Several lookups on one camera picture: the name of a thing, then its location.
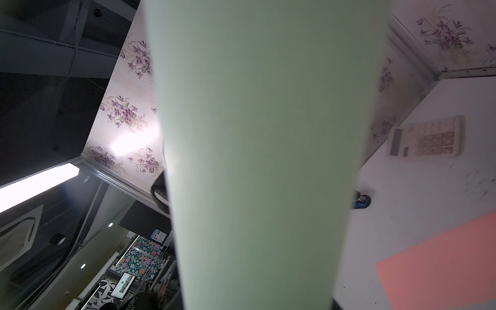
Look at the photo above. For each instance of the green paper sheet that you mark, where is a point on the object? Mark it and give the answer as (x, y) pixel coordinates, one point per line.
(264, 108)

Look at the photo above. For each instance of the pink paper sheet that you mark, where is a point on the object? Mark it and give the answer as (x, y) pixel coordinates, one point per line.
(452, 270)

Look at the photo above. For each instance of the blue stapler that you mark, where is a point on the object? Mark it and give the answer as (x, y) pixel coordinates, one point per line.
(361, 201)

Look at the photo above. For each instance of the fluorescent ceiling light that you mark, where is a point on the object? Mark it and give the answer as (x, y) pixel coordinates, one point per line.
(20, 191)

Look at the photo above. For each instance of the ceiling air conditioner vent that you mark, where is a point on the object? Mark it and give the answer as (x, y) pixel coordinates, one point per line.
(18, 236)

